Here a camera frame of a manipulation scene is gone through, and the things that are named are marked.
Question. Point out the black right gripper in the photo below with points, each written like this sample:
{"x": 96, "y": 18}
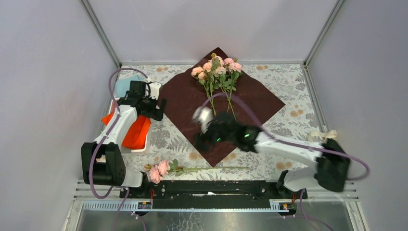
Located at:
{"x": 201, "y": 138}

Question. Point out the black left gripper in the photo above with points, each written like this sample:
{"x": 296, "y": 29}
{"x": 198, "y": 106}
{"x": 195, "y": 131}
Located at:
{"x": 150, "y": 114}

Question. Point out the dark red wrapping paper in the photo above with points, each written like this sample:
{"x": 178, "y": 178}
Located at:
{"x": 184, "y": 95}

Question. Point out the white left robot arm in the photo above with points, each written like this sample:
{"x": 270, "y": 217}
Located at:
{"x": 102, "y": 161}

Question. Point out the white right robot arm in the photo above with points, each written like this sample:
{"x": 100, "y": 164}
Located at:
{"x": 322, "y": 167}

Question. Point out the light blue cloth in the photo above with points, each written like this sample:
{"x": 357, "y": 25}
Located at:
{"x": 123, "y": 85}

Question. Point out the orange cloth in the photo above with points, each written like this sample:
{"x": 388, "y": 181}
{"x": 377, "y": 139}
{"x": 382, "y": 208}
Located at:
{"x": 135, "y": 130}

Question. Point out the white perforated plastic basket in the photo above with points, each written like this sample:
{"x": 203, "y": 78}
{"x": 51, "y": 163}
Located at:
{"x": 140, "y": 140}

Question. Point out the cream ribbon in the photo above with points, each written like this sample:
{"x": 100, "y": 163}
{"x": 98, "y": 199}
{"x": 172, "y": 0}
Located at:
{"x": 317, "y": 136}

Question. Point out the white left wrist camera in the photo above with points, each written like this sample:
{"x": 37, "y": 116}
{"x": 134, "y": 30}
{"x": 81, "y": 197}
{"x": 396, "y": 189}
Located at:
{"x": 153, "y": 90}

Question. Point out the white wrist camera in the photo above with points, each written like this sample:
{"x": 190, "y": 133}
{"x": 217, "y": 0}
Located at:
{"x": 203, "y": 116}
{"x": 153, "y": 90}

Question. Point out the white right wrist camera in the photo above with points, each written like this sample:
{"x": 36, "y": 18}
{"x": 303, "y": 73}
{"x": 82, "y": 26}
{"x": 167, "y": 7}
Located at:
{"x": 203, "y": 116}

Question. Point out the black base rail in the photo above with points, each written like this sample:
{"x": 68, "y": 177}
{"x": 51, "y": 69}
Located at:
{"x": 202, "y": 194}

